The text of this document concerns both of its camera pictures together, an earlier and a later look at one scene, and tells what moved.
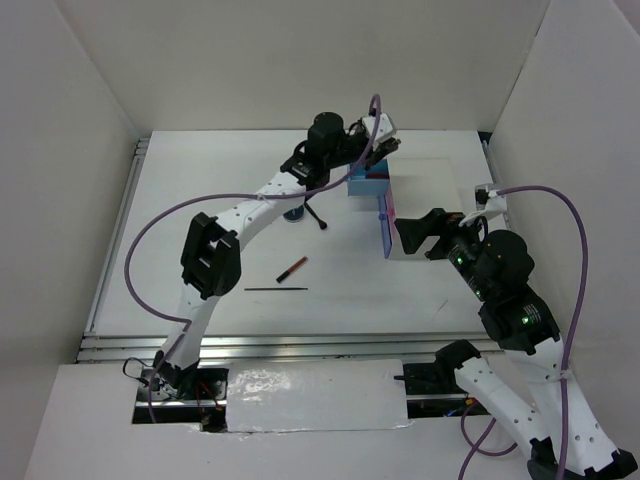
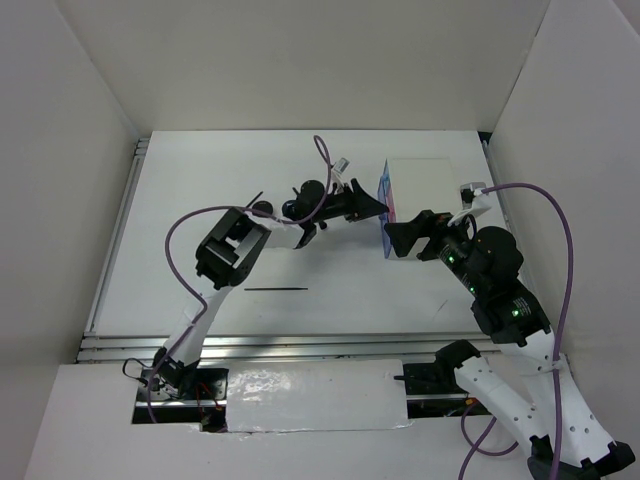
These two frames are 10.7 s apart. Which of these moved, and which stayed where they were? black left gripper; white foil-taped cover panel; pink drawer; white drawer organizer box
Moved: black left gripper
Stayed: pink drawer; white drawer organizer box; white foil-taped cover panel
